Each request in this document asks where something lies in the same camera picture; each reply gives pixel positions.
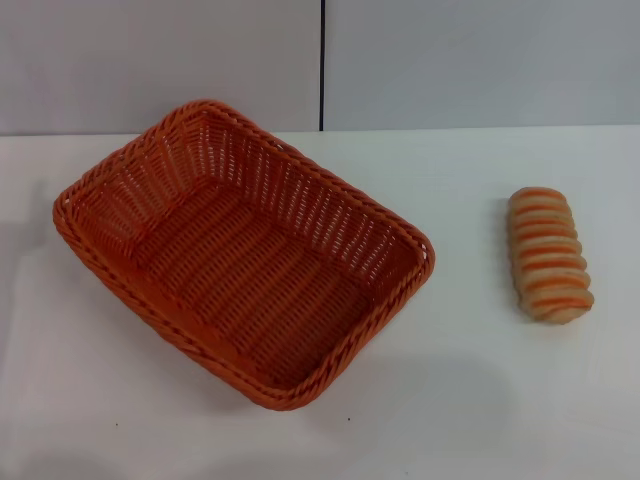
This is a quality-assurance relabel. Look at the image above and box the orange striped bread roll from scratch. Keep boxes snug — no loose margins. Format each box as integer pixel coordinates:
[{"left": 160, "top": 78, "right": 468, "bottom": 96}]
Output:
[{"left": 507, "top": 186, "right": 596, "bottom": 329}]

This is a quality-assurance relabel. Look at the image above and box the orange woven plastic basket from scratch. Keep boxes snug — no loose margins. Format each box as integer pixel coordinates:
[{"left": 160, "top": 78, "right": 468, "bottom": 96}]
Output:
[{"left": 52, "top": 99, "right": 436, "bottom": 413}]

